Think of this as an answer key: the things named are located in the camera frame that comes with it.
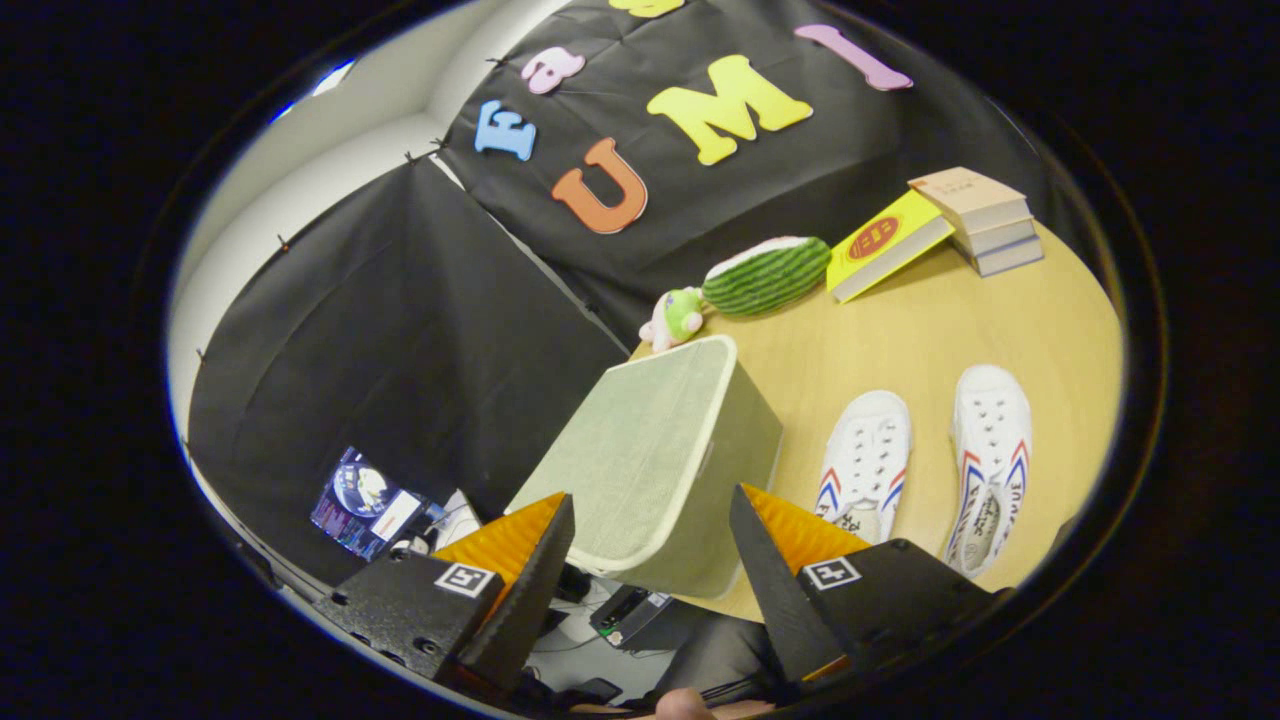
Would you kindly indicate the thick tan cover book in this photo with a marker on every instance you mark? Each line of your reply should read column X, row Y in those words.
column 970, row 195

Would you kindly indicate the white side table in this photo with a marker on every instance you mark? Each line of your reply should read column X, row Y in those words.
column 458, row 520

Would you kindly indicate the green fabric storage box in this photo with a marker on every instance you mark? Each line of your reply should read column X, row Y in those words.
column 640, row 450

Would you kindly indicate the white shoe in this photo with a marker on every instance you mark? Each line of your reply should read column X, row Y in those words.
column 990, row 430
column 865, row 450

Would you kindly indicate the grey cover book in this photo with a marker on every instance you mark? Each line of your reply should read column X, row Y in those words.
column 1005, row 258

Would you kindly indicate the cream paperback book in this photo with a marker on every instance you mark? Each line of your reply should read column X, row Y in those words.
column 995, row 238

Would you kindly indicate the watermelon slice plush cushion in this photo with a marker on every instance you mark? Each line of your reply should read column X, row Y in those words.
column 770, row 280

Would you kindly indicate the pink and green plush toy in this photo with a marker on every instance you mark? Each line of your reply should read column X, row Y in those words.
column 680, row 315

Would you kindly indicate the yellow book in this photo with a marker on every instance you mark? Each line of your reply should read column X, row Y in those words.
column 880, row 245

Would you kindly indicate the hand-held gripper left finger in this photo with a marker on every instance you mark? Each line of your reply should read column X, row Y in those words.
column 525, row 600

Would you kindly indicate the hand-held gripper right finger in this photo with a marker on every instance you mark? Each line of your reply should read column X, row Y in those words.
column 780, row 590

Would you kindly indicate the dark electronic device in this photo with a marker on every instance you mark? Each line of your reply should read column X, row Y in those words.
column 630, row 615

